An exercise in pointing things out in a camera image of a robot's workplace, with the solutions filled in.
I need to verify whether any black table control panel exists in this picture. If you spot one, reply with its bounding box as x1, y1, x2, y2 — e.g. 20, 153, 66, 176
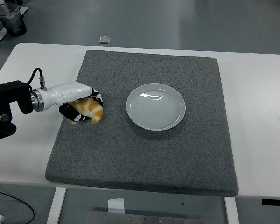
261, 198, 280, 206

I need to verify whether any croissant bread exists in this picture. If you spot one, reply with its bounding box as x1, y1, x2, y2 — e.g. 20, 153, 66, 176
69, 97, 104, 125

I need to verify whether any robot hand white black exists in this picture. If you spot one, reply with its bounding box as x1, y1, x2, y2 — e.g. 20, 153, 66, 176
43, 82, 105, 123

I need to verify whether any white table leg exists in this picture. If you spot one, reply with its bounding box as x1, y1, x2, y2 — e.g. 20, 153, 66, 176
46, 187, 67, 224
224, 197, 239, 224

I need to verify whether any dark bin with liner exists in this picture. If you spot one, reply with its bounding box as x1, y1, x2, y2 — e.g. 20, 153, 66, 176
0, 3, 28, 37

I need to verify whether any white round plate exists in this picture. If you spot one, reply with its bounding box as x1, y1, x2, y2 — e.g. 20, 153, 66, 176
126, 83, 186, 132

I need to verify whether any small silver floor plate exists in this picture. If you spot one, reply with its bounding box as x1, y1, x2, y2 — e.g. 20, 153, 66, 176
98, 36, 112, 45

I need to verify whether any grey square mat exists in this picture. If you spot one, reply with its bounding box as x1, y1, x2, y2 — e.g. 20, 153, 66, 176
44, 49, 239, 198

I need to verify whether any black floor cable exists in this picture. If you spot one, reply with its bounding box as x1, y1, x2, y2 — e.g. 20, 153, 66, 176
0, 189, 35, 224

